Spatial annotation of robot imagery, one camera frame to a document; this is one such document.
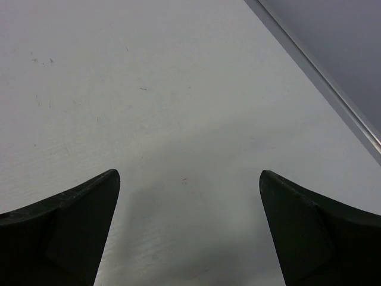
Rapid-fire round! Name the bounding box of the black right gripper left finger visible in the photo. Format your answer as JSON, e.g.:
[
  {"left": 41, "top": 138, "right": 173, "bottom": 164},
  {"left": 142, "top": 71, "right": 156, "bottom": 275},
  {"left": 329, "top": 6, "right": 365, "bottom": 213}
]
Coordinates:
[{"left": 1, "top": 169, "right": 120, "bottom": 285}]

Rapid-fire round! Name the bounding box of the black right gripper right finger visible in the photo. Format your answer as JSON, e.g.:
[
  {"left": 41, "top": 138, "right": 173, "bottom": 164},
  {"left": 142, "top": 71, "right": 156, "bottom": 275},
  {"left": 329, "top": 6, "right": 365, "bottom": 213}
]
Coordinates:
[{"left": 259, "top": 170, "right": 380, "bottom": 285}]

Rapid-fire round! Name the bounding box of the aluminium frame rail right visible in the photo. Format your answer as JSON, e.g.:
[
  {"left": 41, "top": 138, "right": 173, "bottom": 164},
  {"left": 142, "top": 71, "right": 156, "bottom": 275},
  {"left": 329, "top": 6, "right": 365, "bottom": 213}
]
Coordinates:
[{"left": 247, "top": 1, "right": 380, "bottom": 161}]

